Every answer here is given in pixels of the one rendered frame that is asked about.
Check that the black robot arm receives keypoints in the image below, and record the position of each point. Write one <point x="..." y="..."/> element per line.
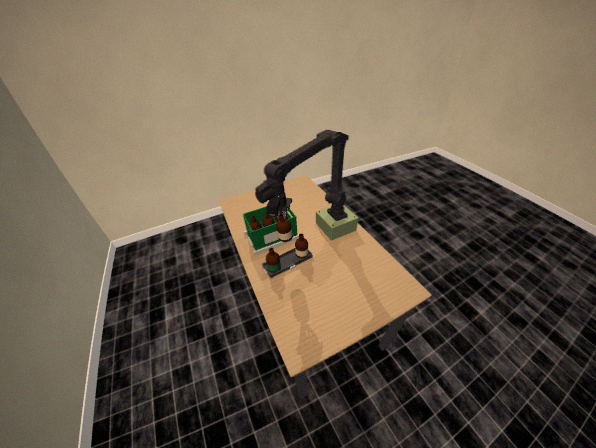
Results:
<point x="274" y="171"/>

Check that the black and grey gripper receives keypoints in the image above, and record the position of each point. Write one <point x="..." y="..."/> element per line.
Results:
<point x="287" y="206"/>

